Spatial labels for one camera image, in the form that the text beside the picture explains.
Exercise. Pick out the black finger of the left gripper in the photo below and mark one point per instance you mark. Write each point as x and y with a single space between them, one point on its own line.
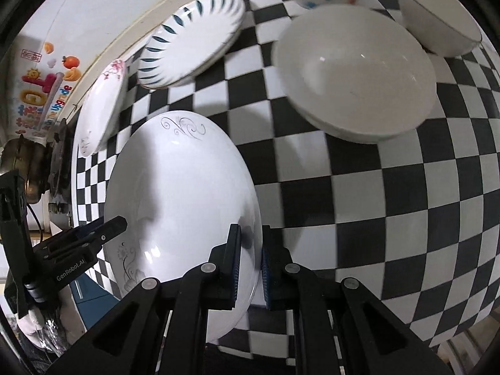
98 232

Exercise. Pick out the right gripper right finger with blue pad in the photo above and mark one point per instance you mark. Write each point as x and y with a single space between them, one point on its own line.
286 284

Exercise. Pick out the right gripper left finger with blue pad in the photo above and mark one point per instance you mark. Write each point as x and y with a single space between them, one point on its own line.
213 285

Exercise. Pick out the white plate grey swirl pattern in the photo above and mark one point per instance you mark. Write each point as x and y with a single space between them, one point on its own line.
180 183

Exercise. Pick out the white plate pink flowers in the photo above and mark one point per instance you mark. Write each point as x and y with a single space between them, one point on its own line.
100 109

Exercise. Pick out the large plain white bowl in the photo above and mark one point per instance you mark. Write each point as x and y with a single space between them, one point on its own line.
355 73

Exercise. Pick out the white plate blue leaf rim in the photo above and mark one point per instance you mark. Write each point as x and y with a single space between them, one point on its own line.
190 41

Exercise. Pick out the white bowl dark rim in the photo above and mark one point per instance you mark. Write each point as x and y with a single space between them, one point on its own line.
444 27

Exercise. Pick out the black gas stove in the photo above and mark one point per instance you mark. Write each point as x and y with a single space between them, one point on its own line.
60 167

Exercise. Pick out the blue cabinet door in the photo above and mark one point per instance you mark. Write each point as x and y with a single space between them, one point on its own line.
92 301

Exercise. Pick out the black white checkered mat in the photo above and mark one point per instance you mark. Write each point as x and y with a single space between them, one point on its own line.
415 218

